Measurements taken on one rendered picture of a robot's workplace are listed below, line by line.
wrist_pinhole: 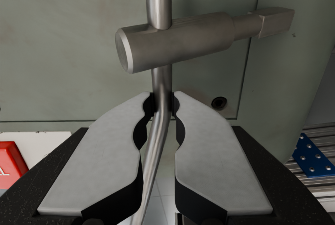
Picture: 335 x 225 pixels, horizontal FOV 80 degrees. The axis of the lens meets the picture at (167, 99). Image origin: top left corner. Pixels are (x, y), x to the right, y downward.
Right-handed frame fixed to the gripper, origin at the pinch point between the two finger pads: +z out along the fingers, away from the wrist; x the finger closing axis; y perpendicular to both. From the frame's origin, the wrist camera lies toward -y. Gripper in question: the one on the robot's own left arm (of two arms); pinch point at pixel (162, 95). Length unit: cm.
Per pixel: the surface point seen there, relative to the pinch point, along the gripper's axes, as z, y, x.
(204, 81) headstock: 4.5, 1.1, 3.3
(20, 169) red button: 3.6, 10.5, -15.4
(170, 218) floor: 131, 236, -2
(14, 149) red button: 4.0, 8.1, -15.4
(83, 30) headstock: 4.5, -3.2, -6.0
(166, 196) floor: 131, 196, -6
